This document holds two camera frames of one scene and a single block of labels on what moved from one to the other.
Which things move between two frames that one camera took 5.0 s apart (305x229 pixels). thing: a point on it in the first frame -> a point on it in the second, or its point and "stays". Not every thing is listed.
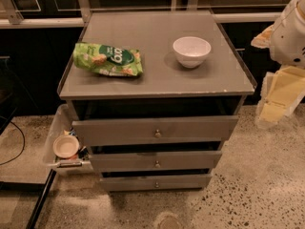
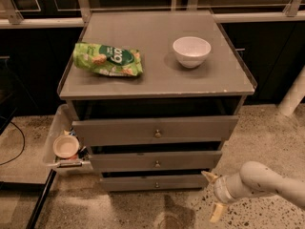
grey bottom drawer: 156,182 stays
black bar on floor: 41,199 stays
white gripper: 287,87 -> 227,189
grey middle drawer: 156,161 stays
